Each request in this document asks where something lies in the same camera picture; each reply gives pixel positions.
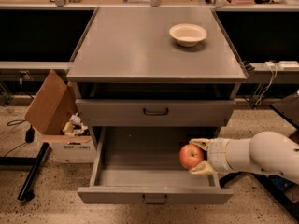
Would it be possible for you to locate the white paper bowl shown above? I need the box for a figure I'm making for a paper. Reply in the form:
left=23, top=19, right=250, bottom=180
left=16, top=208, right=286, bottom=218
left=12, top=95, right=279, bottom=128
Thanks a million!
left=169, top=23, right=207, bottom=48

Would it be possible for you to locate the black table leg frame left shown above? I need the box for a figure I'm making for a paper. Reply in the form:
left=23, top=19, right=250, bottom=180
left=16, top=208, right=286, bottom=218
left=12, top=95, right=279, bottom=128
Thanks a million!
left=0, top=143, right=50, bottom=202

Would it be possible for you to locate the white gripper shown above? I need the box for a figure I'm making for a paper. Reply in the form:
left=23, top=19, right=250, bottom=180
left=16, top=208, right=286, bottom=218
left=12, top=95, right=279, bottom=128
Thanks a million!
left=189, top=138, right=232, bottom=175

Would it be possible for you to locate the grey drawer cabinet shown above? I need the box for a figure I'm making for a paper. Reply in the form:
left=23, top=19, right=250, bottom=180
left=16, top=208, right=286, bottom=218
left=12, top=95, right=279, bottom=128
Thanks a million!
left=65, top=6, right=249, bottom=147

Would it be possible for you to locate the white power strip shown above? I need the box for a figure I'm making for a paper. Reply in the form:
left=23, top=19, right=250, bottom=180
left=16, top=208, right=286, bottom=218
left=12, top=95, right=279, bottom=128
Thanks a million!
left=278, top=61, right=299, bottom=70

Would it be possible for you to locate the black power adapter with cable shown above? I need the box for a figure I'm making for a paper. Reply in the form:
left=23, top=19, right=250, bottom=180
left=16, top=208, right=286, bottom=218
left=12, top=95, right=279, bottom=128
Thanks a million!
left=5, top=119, right=35, bottom=157

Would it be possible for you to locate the blue plastic object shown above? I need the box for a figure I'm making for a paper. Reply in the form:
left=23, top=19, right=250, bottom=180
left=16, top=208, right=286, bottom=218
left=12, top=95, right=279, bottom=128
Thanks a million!
left=269, top=175, right=295, bottom=193

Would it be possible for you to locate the red apple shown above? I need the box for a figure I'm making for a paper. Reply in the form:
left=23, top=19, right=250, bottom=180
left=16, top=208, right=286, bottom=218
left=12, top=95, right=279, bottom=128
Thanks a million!
left=179, top=144, right=204, bottom=169

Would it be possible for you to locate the cardboard box with clutter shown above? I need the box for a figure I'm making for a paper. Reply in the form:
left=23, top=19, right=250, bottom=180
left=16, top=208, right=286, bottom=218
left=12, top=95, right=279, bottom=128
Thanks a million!
left=24, top=70, right=96, bottom=163

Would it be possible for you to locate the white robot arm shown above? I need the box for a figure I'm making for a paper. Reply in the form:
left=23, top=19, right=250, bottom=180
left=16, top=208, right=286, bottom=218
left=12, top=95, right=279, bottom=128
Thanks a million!
left=189, top=132, right=299, bottom=184

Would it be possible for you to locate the black stand frame right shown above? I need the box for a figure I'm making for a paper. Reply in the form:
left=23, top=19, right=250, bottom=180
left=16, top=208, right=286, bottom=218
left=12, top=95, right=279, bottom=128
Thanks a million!
left=219, top=171, right=299, bottom=219

